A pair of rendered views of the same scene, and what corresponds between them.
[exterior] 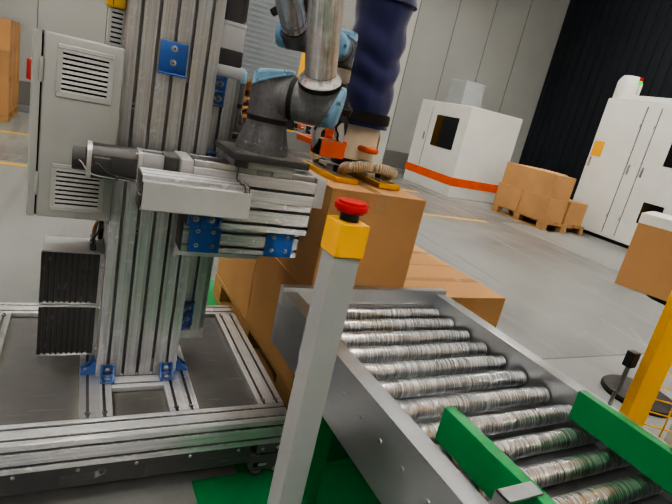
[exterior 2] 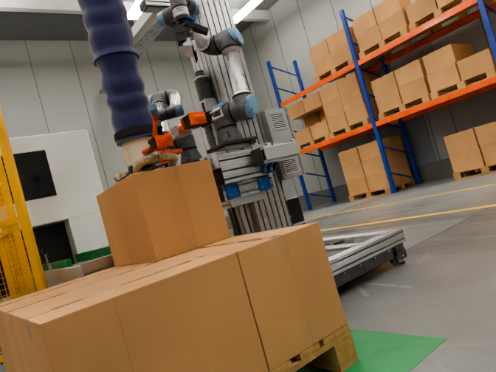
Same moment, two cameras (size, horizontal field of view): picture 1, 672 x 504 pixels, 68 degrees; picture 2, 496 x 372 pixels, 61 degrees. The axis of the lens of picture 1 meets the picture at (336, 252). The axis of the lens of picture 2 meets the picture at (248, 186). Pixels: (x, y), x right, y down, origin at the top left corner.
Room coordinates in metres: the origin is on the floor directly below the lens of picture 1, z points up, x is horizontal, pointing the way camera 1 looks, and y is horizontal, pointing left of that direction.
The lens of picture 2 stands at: (4.31, 0.22, 0.69)
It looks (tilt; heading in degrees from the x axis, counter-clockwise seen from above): 2 degrees up; 173
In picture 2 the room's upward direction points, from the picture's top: 16 degrees counter-clockwise
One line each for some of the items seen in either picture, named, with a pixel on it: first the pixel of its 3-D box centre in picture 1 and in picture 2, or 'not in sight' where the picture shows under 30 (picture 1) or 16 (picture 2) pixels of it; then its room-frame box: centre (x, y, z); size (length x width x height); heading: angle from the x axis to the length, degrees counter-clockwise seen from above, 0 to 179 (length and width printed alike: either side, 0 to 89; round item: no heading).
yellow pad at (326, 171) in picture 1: (328, 168); not in sight; (1.99, 0.10, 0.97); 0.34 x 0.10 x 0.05; 29
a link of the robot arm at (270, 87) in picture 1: (274, 93); (184, 139); (1.46, 0.27, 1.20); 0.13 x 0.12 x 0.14; 83
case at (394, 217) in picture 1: (335, 223); (159, 215); (2.05, 0.03, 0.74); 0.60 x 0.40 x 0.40; 29
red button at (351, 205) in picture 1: (350, 210); not in sight; (0.98, -0.01, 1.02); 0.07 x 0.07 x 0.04
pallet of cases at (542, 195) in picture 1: (542, 197); not in sight; (8.85, -3.31, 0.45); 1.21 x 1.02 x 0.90; 29
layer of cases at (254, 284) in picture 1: (344, 283); (150, 314); (2.46, -0.08, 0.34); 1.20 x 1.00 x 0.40; 30
